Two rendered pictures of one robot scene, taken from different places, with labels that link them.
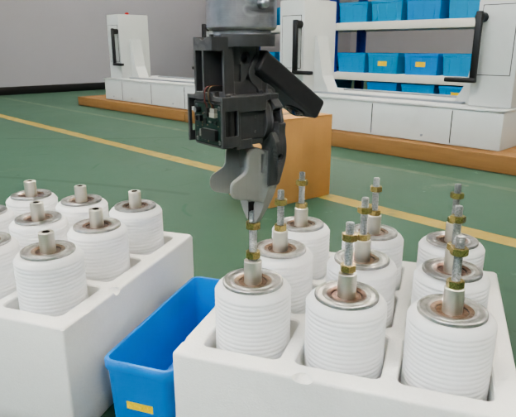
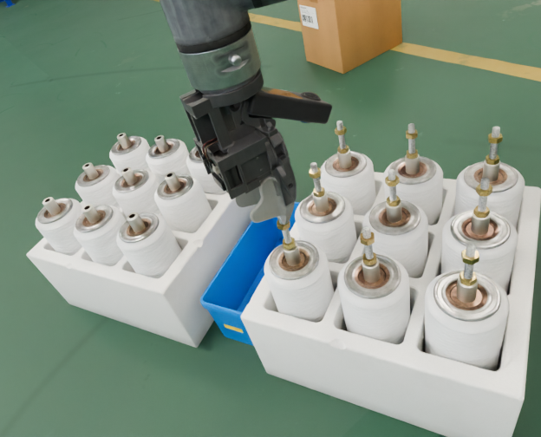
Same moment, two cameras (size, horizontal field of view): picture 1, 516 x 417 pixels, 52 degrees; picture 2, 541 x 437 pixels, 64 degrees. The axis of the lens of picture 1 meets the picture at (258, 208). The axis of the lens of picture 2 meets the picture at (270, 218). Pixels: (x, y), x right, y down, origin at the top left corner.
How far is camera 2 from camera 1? 0.29 m
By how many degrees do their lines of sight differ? 28
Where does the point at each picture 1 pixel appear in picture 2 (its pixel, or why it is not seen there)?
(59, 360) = (167, 309)
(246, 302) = (287, 287)
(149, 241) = not seen: hidden behind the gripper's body
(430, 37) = not seen: outside the picture
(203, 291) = not seen: hidden behind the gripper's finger
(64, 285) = (157, 255)
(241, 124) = (244, 171)
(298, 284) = (339, 239)
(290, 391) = (330, 350)
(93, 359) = (193, 296)
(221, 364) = (276, 329)
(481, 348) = (489, 335)
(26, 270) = (127, 251)
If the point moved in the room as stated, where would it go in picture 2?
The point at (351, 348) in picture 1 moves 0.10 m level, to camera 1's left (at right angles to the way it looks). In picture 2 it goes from (376, 323) to (303, 325)
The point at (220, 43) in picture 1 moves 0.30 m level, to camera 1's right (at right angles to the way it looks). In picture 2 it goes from (203, 108) to (539, 54)
